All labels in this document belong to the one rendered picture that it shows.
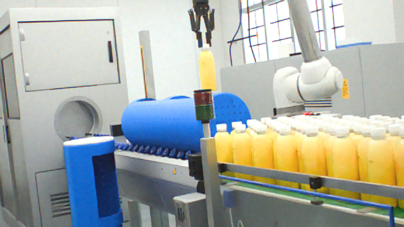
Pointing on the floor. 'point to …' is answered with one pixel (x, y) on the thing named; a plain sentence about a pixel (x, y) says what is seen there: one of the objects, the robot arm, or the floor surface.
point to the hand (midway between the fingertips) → (204, 40)
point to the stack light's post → (211, 182)
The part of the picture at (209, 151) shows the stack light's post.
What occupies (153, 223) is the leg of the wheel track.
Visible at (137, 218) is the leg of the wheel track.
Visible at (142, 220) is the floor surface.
